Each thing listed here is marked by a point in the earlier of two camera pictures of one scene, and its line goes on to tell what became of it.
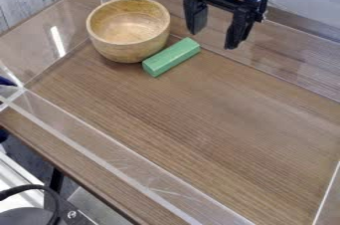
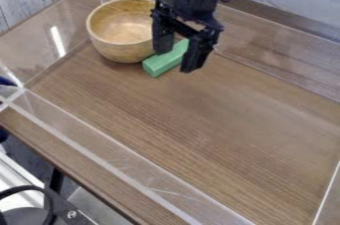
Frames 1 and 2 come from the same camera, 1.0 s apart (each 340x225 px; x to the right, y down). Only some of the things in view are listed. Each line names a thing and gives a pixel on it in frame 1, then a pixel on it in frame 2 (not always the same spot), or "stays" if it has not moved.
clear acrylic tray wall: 230,137 stays
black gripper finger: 239,28 -> 196,54
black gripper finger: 195,10 -> 163,32
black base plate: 70,215 stays
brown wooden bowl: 128,29 stays
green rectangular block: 171,57 stays
